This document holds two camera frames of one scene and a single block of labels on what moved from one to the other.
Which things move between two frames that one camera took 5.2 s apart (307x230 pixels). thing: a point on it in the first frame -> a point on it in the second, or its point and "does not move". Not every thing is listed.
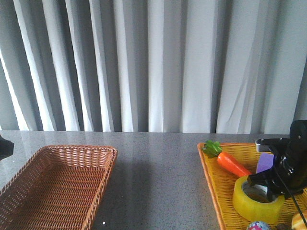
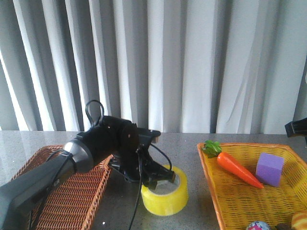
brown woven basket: x=58 y=188 does not move
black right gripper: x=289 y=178 -> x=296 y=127
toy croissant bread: x=298 y=223 does not move
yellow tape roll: x=257 y=212 -> x=167 y=205
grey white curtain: x=213 y=66 does not move
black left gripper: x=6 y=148 -> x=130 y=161
